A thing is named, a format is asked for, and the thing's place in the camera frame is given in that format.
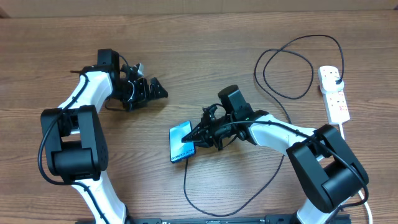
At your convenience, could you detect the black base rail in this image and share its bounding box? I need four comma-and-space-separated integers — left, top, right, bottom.
74, 213, 352, 224

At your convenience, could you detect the blue Galaxy smartphone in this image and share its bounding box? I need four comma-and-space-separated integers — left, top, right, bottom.
169, 121, 196, 164

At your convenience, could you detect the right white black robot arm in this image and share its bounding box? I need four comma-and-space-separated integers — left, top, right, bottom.
179, 85, 369, 223

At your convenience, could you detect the white power strip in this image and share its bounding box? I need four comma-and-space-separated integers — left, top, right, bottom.
318, 65, 350, 124

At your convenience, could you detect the white charger plug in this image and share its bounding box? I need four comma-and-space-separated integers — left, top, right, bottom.
320, 76, 345, 94

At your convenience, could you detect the white power strip cord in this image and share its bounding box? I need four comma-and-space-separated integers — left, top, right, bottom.
338, 123, 374, 224

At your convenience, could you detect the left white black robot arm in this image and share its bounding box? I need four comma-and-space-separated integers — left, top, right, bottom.
37, 49, 168, 223

